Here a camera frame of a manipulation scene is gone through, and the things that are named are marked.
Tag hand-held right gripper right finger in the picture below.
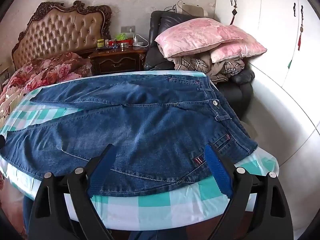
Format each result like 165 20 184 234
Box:
204 144 293 240

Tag pink floral pillow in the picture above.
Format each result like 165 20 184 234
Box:
0 52 93 120

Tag black leather armchair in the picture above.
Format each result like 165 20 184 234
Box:
144 10 255 119

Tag green white checked tablecloth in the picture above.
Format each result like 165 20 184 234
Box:
0 70 280 228

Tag small pink pillow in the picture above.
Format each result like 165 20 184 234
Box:
210 39 267 63

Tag beige plaid blanket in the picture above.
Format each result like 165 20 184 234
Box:
174 52 245 84

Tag beige cushion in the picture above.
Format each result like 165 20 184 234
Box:
175 2 208 18

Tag blue denim pants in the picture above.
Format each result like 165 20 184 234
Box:
0 74 258 197

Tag dark wooden nightstand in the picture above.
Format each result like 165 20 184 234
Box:
89 45 148 76

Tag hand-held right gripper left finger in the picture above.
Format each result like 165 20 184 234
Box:
27 144 117 240

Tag large pink pillow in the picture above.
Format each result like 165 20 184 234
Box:
154 18 247 58

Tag tufted leather carved headboard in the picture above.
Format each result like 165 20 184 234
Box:
11 0 112 70

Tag white wardrobe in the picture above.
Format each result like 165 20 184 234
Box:
215 0 320 120

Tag long red tassel ornament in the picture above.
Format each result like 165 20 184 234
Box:
297 17 304 53

